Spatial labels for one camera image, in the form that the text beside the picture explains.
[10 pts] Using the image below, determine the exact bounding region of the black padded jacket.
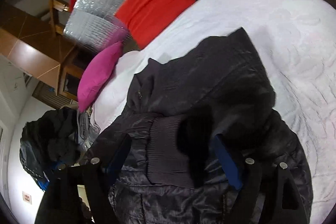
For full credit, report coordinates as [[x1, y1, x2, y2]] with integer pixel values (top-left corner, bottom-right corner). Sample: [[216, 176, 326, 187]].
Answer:
[[96, 28, 313, 223]]

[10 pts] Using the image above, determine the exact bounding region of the brown wooden nightstand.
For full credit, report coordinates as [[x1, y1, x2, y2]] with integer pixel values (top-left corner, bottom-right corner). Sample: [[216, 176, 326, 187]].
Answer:
[[1, 3, 84, 101]]

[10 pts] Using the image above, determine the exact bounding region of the white textured bedspread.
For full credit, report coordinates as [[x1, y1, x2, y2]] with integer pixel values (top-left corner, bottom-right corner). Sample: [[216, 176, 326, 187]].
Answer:
[[92, 0, 335, 223]]

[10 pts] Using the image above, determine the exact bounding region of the red pillow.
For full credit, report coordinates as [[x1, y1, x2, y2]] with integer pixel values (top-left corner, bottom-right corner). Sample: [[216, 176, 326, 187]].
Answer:
[[115, 0, 195, 50]]

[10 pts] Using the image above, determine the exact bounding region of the magenta pillow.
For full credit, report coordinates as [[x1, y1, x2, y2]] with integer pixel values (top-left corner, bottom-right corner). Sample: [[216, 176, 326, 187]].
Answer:
[[77, 42, 122, 112]]

